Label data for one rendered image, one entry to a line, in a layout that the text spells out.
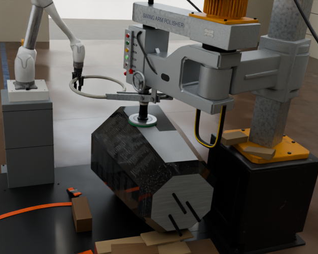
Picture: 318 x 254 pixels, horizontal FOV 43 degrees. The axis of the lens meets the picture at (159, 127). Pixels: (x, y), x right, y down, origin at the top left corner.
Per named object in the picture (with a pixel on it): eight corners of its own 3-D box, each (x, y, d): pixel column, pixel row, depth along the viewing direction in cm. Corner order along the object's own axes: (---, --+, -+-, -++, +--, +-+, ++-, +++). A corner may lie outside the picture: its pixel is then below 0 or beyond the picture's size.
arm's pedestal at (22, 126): (2, 193, 347) (-6, 107, 316) (1, 166, 390) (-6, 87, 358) (61, 186, 365) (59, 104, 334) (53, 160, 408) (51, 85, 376)
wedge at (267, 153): (274, 155, 281) (276, 149, 279) (270, 160, 273) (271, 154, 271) (247, 146, 290) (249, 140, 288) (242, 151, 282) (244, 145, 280)
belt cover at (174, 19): (256, 53, 229) (261, 23, 223) (226, 57, 214) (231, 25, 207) (151, 23, 295) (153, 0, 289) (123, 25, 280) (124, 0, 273)
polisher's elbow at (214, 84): (212, 88, 257) (216, 58, 249) (234, 98, 244) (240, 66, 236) (190, 92, 246) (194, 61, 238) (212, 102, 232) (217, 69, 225)
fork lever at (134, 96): (175, 99, 286) (175, 92, 285) (155, 103, 275) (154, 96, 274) (121, 96, 340) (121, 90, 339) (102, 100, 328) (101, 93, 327)
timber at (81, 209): (71, 209, 331) (71, 197, 326) (86, 208, 335) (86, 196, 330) (76, 233, 305) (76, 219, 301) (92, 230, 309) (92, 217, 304)
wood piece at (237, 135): (238, 136, 306) (239, 130, 304) (247, 142, 298) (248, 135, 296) (217, 140, 296) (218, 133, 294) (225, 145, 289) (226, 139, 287)
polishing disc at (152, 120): (131, 113, 317) (131, 112, 316) (158, 116, 315) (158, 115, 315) (126, 123, 297) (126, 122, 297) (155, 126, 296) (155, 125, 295)
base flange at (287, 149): (272, 130, 333) (273, 125, 331) (311, 157, 291) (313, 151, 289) (219, 135, 316) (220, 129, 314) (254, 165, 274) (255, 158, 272)
